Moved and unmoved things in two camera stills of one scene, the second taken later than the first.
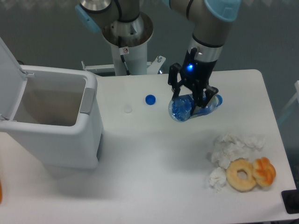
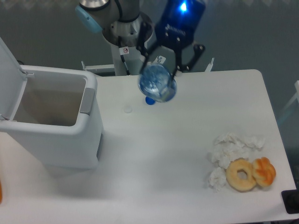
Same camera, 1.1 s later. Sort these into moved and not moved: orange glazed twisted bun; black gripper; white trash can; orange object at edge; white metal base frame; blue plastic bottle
Moved: black gripper; blue plastic bottle
Not moved: orange object at edge; orange glazed twisted bun; white trash can; white metal base frame
